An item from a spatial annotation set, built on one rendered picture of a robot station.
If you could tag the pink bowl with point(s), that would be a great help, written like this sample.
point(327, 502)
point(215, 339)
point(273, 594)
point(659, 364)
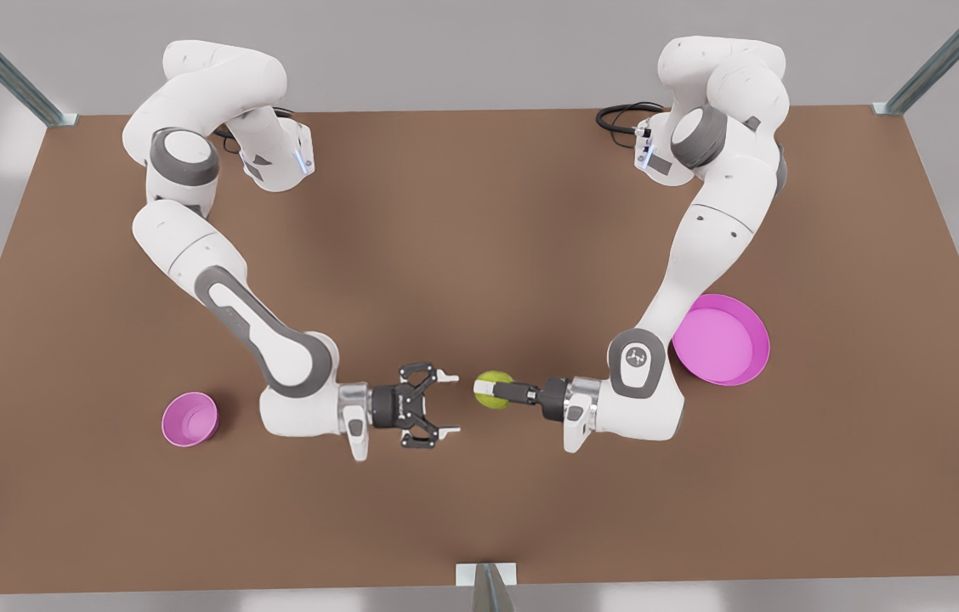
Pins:
point(188, 420)

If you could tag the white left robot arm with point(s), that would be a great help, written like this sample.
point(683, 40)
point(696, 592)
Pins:
point(717, 229)

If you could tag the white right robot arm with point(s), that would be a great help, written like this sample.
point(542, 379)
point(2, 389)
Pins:
point(190, 246)

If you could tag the pink plate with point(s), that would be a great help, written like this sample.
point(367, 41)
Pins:
point(716, 342)

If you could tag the green apple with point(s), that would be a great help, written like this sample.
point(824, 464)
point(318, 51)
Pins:
point(493, 379)

